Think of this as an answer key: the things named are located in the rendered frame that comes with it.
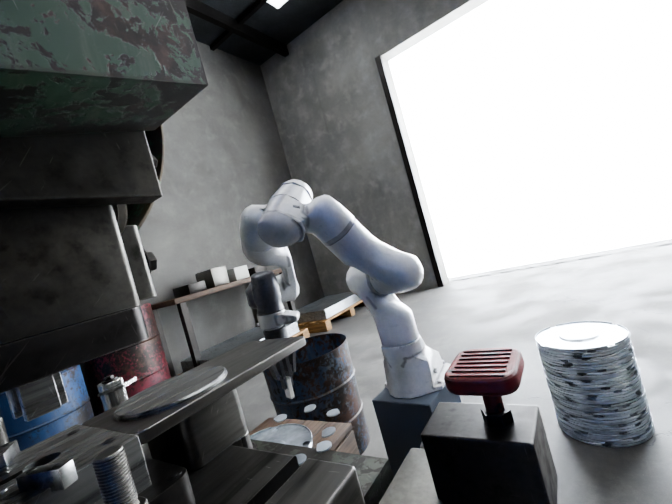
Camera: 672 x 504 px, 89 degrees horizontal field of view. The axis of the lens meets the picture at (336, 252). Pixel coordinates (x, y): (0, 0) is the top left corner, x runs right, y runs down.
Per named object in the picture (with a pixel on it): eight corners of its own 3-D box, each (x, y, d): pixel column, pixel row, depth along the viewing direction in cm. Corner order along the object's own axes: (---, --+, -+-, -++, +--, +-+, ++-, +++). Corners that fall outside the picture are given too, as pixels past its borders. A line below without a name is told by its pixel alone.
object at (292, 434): (196, 502, 88) (195, 499, 88) (235, 438, 117) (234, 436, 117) (305, 475, 86) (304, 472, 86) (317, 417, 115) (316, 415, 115)
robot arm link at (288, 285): (245, 255, 96) (251, 319, 117) (307, 241, 103) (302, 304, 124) (236, 230, 102) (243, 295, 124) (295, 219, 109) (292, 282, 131)
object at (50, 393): (55, 400, 34) (45, 364, 34) (72, 402, 31) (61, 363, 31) (12, 418, 31) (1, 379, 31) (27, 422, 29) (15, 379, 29)
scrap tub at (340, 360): (322, 419, 192) (299, 336, 191) (388, 424, 168) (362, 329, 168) (269, 470, 157) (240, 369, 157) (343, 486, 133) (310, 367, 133)
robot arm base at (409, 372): (407, 363, 117) (396, 324, 117) (462, 364, 105) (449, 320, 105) (373, 396, 100) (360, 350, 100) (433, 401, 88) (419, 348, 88)
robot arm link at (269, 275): (275, 303, 126) (247, 311, 122) (267, 267, 125) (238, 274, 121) (287, 309, 109) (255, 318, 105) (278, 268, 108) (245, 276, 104)
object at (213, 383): (267, 414, 59) (246, 338, 59) (330, 418, 51) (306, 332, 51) (109, 535, 39) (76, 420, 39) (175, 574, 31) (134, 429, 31)
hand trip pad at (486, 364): (478, 418, 35) (458, 347, 35) (544, 422, 32) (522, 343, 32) (461, 463, 30) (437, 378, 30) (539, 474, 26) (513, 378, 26)
